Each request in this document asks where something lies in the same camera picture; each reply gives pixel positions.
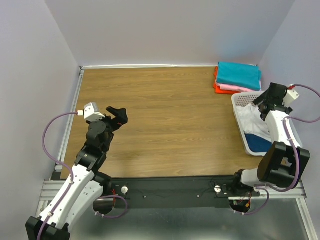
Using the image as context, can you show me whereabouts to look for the white t shirt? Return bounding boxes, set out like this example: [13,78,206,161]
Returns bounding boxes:
[236,104,271,142]

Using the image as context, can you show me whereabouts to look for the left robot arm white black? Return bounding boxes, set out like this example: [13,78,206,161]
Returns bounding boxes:
[25,102,129,240]

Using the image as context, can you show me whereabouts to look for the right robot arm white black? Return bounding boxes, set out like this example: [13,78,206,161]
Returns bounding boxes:
[230,83,311,196]

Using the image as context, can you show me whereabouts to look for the white plastic laundry basket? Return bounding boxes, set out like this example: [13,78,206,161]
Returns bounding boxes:
[231,90,303,157]

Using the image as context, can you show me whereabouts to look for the teal folded t shirt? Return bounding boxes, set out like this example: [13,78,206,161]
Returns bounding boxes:
[216,61,261,91]

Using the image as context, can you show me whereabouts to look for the pink folded t shirt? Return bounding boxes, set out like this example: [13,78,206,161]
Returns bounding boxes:
[215,82,255,92]

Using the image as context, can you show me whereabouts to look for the orange folded t shirt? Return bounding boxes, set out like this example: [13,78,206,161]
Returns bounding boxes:
[212,65,241,95]

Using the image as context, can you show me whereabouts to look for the dark blue t shirt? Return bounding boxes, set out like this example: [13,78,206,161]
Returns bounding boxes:
[245,133,272,153]

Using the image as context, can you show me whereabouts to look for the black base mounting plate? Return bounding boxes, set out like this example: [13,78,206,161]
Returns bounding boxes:
[93,175,260,214]

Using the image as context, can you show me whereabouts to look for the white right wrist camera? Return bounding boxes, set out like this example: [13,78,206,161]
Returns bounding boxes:
[283,84,300,107]

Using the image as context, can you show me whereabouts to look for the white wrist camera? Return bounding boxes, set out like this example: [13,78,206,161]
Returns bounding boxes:
[77,102,105,122]
[283,84,300,107]

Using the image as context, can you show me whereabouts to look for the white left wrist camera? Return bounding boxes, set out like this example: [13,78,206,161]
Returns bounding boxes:
[77,102,105,122]

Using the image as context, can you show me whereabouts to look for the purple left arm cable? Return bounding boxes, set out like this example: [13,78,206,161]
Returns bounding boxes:
[37,112,85,240]

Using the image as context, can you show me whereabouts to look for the aluminium frame rail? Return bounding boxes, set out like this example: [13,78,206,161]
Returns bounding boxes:
[37,66,86,221]

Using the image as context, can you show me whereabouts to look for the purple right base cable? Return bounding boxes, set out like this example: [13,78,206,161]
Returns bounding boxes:
[233,188,270,216]

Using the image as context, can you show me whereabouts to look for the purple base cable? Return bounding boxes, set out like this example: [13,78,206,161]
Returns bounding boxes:
[233,188,270,216]
[94,194,129,220]

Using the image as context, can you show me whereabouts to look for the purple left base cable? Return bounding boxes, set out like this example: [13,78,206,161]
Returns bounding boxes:
[94,194,129,220]

